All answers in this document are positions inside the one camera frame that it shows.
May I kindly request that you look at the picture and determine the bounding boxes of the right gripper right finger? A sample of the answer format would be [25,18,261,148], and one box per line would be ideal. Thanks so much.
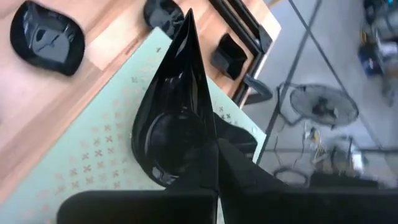
[217,138,398,224]

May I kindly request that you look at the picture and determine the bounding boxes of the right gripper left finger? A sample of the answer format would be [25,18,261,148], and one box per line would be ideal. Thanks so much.
[57,138,219,224]

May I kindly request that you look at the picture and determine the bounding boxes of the black teardrop plate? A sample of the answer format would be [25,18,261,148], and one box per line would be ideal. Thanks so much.
[131,8,218,187]

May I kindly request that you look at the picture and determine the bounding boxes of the black leaf-shaped plate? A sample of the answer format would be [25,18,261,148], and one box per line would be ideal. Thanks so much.
[143,0,185,40]
[9,0,86,77]

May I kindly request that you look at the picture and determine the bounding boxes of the mint green perforated shelf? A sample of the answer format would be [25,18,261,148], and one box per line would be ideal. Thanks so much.
[0,26,267,224]

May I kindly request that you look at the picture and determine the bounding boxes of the black floor fan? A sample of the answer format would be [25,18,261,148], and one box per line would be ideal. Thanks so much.
[276,81,360,128]

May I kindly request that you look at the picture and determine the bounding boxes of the tangled white yellow cables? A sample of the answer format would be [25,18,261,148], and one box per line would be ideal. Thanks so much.
[303,124,366,175]

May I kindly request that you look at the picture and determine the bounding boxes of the black rail bracket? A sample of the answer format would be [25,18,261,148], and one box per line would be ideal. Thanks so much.
[244,74,274,106]

